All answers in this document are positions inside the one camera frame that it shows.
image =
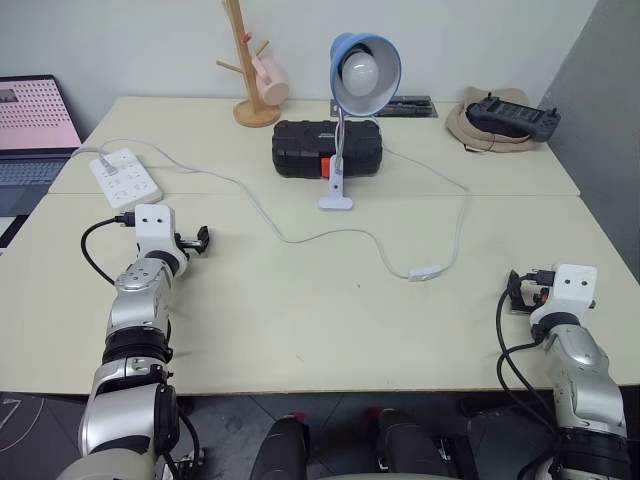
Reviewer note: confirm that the wooden mug tree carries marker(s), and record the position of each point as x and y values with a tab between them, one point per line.
257	115

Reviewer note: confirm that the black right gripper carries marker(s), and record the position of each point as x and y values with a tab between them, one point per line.
532	295

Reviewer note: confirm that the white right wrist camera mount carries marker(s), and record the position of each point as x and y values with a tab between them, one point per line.
575	295

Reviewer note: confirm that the black plastic tool case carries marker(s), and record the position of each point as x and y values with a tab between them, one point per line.
300	145

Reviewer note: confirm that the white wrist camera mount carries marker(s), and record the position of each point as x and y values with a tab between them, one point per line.
575	295
155	225

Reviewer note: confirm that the pink mug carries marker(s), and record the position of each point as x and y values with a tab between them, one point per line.
272	85

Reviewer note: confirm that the black handheld remote controller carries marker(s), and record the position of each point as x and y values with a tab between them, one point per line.
515	115

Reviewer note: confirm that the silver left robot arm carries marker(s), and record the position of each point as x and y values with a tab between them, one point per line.
135	310

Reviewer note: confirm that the black rounded shape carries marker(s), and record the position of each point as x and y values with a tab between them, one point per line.
405	440
280	447

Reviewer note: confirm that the blue clip desk lamp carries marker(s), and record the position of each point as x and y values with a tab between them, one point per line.
342	50

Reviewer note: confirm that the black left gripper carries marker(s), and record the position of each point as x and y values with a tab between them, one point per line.
186	244

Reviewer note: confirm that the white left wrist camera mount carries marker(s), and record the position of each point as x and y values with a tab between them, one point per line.
155	225

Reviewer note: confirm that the white light bulb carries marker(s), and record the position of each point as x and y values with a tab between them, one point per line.
359	75

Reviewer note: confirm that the beige fabric hat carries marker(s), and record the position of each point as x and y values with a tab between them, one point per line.
465	125

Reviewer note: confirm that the white power strip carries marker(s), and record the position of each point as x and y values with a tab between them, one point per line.
131	182

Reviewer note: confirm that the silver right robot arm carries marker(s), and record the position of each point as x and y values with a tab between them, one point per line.
585	380

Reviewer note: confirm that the grey laptop with pink screen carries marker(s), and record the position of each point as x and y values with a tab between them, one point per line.
30	115

